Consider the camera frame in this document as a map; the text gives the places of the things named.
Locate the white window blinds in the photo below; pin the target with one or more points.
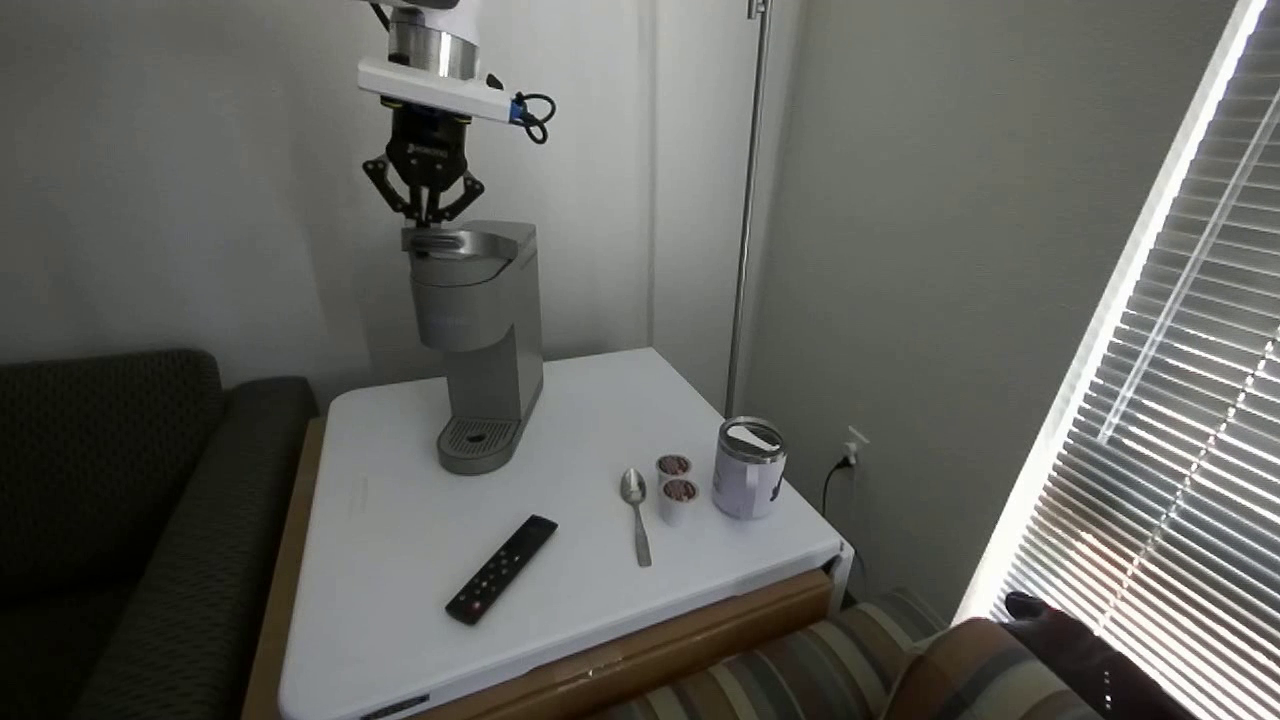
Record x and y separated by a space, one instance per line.
1174 442

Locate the grey pod coffee maker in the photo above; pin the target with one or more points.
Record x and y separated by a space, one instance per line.
490 360

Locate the striped sofa cushion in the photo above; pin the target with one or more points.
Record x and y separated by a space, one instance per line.
972 672

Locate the metal spoon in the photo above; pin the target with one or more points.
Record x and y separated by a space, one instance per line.
638 494

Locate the black remote control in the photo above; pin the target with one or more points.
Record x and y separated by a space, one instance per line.
501 569

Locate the wooden side table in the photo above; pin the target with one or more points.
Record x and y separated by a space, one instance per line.
664 645

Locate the striped sofa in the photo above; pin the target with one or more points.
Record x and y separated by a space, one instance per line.
774 682

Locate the dark grey sofa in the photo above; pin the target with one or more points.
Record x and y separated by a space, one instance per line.
122 532

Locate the coffee pod cup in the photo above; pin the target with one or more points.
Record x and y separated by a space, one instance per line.
680 498
675 467

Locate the grey coffee maker lid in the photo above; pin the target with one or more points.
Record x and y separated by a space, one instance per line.
463 246

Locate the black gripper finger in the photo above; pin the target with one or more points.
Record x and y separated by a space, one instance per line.
458 196
388 187

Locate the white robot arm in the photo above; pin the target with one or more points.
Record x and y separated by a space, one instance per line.
428 35

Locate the white wall outlet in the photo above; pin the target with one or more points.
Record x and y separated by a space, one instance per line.
854 445

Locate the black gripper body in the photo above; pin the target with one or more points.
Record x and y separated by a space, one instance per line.
425 144

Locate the white plastic table board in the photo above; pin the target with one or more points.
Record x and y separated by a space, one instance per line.
402 545

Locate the thin metal pole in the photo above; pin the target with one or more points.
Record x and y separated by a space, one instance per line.
747 203

